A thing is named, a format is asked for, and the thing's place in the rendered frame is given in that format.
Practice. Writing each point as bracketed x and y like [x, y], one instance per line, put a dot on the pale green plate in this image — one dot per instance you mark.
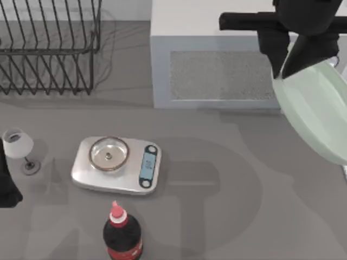
[311, 103]

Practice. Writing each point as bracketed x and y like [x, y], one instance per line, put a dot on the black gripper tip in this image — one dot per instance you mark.
[6, 184]

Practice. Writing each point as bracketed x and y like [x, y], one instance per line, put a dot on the silver kitchen scale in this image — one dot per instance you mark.
[116, 165]

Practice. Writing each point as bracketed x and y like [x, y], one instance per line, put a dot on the round glass lid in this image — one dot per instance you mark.
[108, 155]

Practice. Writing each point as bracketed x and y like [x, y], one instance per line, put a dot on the dark bottle with red cap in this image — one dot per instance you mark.
[123, 235]

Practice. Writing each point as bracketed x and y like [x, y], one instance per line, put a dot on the white wine glass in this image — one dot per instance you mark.
[17, 147]

